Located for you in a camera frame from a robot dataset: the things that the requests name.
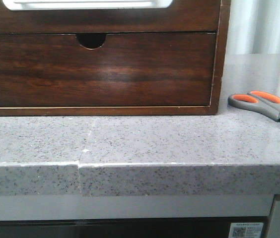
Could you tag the dark wooden drawer cabinet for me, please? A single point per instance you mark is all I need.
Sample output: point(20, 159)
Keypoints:
point(93, 40)

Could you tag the dark wood drawer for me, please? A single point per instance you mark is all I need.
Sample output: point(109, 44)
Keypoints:
point(140, 69)
point(181, 15)

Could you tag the grey orange handled scissors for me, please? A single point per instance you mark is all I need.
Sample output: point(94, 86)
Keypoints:
point(257, 101)

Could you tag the dark under-counter appliance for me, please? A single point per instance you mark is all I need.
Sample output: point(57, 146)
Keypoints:
point(217, 227)

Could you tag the white QR code sticker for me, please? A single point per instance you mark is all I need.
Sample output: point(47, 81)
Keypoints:
point(246, 230)

